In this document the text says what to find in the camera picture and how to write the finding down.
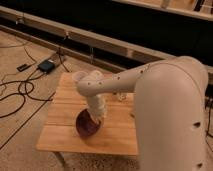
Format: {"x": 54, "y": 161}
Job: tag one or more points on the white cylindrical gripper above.
{"x": 97, "y": 108}

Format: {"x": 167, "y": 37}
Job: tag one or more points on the purple ceramic bowl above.
{"x": 85, "y": 126}

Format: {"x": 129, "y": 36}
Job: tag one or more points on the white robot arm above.
{"x": 169, "y": 108}

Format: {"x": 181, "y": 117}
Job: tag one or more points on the clear glass jar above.
{"x": 121, "y": 96}

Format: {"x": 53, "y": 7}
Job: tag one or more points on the wooden table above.
{"x": 117, "y": 134}

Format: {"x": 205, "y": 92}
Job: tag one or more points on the black power adapter box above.
{"x": 46, "y": 66}

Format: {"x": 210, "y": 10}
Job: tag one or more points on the small black remote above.
{"x": 22, "y": 67}

